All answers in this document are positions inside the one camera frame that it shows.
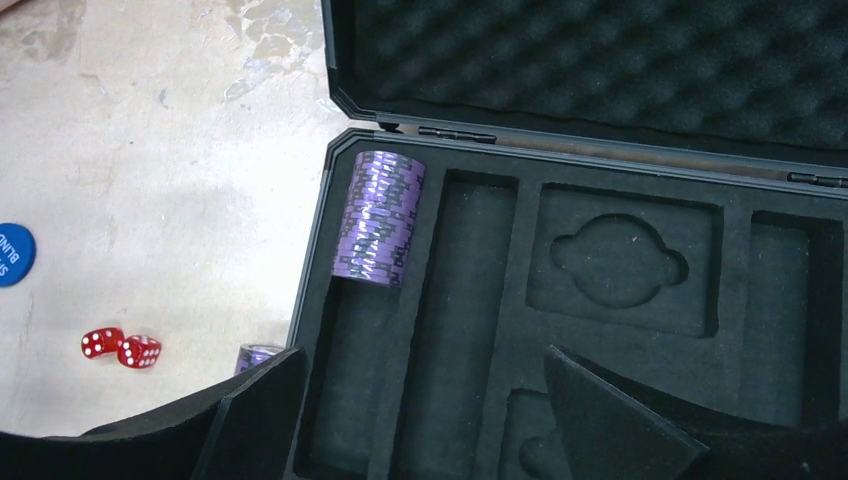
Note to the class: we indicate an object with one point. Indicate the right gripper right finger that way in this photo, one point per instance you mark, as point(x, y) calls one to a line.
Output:
point(613, 427)

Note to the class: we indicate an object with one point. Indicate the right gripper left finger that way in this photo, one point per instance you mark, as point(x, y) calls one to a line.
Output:
point(241, 428)

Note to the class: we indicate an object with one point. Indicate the purple poker chip stack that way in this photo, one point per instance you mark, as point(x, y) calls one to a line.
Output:
point(379, 218)

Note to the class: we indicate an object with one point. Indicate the blue small blind button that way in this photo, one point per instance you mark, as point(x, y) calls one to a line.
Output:
point(18, 253)

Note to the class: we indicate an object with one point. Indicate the right red die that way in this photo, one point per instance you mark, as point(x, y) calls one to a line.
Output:
point(139, 351)

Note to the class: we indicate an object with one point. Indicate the red die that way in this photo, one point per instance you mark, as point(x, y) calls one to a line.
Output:
point(139, 351)
point(101, 341)

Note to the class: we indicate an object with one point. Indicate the left red die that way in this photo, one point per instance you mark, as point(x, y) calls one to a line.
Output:
point(101, 341)

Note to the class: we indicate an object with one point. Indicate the black foam-lined carry case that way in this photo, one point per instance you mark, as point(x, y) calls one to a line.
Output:
point(659, 186)

